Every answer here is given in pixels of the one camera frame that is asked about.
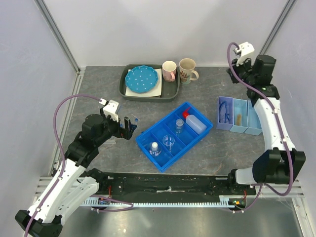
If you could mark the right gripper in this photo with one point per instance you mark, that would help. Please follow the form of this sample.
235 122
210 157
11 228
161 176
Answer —
247 62

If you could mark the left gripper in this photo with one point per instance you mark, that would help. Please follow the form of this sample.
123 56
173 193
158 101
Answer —
122 132

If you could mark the test tube brush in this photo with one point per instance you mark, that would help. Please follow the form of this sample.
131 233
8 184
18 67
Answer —
239 106

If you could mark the round glass flask white stopper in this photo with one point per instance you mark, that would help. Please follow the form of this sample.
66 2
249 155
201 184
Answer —
154 150

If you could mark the blue safety glasses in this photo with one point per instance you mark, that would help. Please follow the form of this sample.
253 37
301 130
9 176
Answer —
224 112

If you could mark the clear glass beaker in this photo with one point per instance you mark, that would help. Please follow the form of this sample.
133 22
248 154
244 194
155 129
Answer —
168 141

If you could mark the glass stoppered bottle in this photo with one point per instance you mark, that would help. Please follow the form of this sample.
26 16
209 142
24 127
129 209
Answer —
179 126

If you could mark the white wash bottle red cap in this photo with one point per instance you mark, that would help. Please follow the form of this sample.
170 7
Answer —
193 122

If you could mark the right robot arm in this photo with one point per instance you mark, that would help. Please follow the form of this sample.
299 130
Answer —
281 162

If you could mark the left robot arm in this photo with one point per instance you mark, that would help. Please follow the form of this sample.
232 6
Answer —
47 216

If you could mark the purple and blue organizer bins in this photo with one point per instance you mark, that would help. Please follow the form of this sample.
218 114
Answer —
250 121

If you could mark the blue divided plastic tray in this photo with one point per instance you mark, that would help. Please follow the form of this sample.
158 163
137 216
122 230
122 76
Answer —
184 142

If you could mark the white square plate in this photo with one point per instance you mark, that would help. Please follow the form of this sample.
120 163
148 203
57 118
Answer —
156 91

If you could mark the beige patterned mug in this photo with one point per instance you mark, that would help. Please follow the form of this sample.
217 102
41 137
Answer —
187 71

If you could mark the blue polka dot plate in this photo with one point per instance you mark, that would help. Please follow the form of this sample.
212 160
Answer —
141 79

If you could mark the grey plastic tray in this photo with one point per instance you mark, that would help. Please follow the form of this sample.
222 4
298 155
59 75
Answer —
169 89

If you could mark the pink mug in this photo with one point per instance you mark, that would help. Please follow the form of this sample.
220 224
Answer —
169 71

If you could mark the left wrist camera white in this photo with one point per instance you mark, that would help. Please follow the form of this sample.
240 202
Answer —
110 108

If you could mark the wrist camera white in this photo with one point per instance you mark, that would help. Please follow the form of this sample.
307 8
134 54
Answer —
244 51
110 108

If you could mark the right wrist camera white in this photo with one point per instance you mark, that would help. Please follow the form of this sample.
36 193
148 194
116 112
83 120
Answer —
244 51

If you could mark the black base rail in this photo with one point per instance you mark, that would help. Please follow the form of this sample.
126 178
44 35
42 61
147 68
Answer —
136 187

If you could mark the grey cable duct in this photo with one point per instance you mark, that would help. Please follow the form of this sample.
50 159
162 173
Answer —
223 202

